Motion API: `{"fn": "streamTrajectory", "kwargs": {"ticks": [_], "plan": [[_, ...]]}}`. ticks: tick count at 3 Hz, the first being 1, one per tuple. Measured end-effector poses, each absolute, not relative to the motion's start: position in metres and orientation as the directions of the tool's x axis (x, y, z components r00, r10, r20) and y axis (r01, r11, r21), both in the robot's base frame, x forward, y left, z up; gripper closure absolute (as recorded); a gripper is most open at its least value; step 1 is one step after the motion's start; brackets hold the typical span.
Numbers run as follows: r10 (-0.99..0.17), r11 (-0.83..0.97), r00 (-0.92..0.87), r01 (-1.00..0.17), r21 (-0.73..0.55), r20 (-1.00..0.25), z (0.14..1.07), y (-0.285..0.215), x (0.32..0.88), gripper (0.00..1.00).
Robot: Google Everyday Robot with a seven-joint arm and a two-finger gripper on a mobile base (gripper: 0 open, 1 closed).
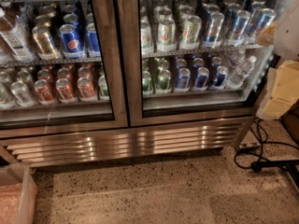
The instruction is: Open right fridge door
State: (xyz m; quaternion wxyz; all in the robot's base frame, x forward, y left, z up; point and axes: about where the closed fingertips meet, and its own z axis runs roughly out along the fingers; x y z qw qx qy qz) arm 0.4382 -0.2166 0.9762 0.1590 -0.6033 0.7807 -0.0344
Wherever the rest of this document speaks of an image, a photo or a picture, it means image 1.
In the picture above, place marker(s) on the silver diet coke can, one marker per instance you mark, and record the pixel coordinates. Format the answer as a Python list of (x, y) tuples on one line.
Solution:
[(22, 93)]

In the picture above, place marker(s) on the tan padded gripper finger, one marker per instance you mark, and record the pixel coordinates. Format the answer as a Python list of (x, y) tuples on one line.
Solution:
[(282, 89)]

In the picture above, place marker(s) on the silver blue energy can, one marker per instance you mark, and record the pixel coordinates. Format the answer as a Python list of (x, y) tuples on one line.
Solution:
[(260, 19), (212, 35)]

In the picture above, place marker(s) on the gold soda can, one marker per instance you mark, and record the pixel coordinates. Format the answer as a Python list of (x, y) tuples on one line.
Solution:
[(47, 49)]

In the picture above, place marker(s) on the translucent plastic bin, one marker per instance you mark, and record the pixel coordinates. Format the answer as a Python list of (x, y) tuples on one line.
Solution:
[(18, 192)]

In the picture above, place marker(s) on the iced tea bottle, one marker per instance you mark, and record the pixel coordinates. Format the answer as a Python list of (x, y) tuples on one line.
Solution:
[(16, 38)]

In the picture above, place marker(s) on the red coke can left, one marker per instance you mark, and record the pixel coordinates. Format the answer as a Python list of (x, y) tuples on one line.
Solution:
[(45, 93)]

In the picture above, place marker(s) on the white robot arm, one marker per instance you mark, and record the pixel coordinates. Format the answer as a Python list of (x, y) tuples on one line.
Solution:
[(290, 17)]

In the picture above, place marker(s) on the stainless steel fridge base grille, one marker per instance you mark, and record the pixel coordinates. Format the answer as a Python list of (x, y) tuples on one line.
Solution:
[(71, 148)]

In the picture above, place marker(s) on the clear water bottle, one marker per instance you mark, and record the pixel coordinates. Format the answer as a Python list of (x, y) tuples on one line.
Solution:
[(237, 78)]

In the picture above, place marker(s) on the green sprite can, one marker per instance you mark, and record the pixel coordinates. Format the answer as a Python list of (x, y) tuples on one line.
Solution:
[(163, 84)]

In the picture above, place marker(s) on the blue pepsi can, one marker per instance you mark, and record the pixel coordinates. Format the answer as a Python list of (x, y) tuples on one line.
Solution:
[(183, 80), (72, 40)]

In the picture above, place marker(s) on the silver blue energy can right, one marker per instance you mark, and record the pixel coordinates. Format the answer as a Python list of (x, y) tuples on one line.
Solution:
[(260, 19)]

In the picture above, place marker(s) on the red coke can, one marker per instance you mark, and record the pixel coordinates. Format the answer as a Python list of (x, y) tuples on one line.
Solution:
[(86, 90), (65, 90), (45, 93)]

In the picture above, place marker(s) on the fridge glass door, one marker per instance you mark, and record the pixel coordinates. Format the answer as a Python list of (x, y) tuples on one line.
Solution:
[(208, 96), (95, 19)]

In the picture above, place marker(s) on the blue pepsi can lower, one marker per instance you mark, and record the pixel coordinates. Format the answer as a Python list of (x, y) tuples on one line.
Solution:
[(183, 80)]

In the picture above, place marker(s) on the red coke can middle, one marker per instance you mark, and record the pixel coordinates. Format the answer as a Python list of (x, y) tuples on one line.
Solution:
[(65, 90)]

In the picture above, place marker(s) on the blue pepsi can front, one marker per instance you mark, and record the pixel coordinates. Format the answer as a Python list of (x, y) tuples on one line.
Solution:
[(72, 40)]

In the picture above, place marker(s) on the white green soda can right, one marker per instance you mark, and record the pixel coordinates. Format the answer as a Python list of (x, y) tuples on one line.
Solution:
[(189, 38)]

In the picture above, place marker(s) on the white green soda can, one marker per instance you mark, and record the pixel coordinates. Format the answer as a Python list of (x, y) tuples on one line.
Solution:
[(189, 38), (166, 40)]

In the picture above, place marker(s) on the red coke can right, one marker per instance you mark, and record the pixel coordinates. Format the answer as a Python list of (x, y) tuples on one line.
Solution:
[(86, 90)]

